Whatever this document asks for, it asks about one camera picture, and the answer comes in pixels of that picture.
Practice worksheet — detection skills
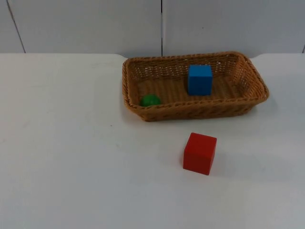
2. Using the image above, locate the blue cube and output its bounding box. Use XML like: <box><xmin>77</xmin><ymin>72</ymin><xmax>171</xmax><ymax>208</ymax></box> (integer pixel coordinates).
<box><xmin>187</xmin><ymin>64</ymin><xmax>213</xmax><ymax>96</ymax></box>

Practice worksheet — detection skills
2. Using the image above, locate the red cube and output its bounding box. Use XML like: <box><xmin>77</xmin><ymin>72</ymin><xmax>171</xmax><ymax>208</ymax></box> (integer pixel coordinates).
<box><xmin>183</xmin><ymin>132</ymin><xmax>218</xmax><ymax>176</ymax></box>

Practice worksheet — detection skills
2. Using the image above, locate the pale brown wicker basket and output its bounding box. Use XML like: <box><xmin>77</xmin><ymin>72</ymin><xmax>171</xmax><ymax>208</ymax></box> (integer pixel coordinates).
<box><xmin>122</xmin><ymin>50</ymin><xmax>270</xmax><ymax>123</ymax></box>

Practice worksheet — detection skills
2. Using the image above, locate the green ball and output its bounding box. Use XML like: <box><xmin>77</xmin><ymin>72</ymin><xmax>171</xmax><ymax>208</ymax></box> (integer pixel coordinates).
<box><xmin>139</xmin><ymin>94</ymin><xmax>162</xmax><ymax>107</ymax></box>

